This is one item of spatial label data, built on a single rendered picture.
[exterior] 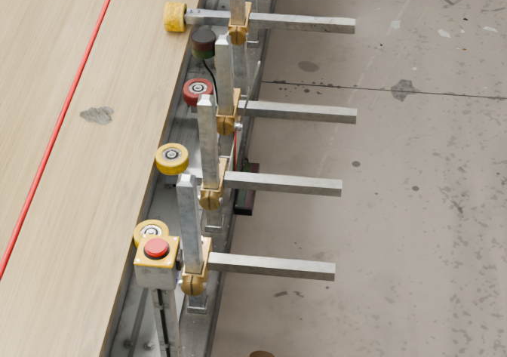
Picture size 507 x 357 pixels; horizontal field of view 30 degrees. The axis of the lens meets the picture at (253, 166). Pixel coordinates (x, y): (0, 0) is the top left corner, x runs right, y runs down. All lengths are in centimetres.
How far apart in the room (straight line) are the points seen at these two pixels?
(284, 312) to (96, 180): 104
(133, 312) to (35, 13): 95
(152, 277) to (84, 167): 67
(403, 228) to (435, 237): 12
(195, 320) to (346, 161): 147
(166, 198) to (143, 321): 40
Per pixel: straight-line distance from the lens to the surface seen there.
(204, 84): 248
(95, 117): 242
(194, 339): 220
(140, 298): 238
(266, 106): 248
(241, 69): 266
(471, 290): 322
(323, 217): 336
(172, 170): 228
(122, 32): 269
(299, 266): 214
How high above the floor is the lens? 251
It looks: 45 degrees down
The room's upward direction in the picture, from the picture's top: 1 degrees counter-clockwise
